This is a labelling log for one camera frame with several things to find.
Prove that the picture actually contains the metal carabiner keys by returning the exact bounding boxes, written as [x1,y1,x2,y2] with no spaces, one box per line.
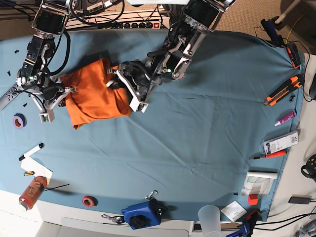
[101,214,125,224]

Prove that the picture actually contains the black white marker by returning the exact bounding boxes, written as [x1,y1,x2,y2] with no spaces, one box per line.
[18,143,44,161]

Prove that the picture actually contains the black zip tie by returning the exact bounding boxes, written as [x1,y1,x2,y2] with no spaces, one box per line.
[44,183,70,192]

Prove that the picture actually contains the translucent plastic cup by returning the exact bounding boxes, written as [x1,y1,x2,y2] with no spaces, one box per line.
[198,205,221,237]

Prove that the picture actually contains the small red block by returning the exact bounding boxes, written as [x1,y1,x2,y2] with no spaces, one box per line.
[248,194,258,206]

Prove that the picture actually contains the white paper note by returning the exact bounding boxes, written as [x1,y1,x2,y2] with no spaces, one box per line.
[21,158,53,185]

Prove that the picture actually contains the grey remote control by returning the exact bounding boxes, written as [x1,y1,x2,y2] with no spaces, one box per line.
[0,83,21,111]

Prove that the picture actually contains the red handled screwdriver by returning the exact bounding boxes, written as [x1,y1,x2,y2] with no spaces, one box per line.
[249,150,287,160]

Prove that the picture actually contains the blue tape measure box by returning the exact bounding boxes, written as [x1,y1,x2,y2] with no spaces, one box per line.
[121,198,168,230]

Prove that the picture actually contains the silver carabiner clip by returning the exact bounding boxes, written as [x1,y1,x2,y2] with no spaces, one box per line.
[145,190,158,201]

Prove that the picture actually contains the purple tape roll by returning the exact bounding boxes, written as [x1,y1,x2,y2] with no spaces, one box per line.
[13,113,27,129]

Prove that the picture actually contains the white roll with booklet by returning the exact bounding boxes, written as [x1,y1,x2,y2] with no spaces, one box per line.
[241,171,277,196]

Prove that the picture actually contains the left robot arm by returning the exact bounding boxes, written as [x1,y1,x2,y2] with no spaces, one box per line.
[106,0,235,112]

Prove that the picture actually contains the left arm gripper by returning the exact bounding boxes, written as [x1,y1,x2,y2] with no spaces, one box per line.
[106,61,158,113]

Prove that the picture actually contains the packaged tool set blister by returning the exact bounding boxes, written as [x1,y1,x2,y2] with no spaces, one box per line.
[261,131,299,155]

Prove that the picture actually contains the gold AA battery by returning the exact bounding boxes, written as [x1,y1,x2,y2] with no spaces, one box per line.
[24,171,35,176]

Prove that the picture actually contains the orange black utility knife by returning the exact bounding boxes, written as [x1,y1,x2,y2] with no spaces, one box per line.
[264,75,305,106]

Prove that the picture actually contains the purple glue tube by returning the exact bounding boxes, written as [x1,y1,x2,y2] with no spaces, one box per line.
[275,110,297,126]

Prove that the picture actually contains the orange t-shirt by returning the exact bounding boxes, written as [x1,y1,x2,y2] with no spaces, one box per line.
[60,59,131,130]

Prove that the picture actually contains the white cardboard box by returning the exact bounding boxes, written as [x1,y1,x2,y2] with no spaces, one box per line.
[36,217,189,237]

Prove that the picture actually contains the red tape roll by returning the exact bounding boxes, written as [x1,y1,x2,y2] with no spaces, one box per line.
[82,196,96,207]

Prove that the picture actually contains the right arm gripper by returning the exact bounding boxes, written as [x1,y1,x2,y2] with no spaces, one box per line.
[30,83,77,123]

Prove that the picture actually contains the white card packet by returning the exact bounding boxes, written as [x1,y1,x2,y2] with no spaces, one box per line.
[221,200,247,222]

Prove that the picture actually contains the blue clamp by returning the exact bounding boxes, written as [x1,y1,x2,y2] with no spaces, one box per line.
[227,210,260,237]

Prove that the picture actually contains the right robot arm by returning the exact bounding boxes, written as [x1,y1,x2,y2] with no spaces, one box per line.
[11,0,77,122]

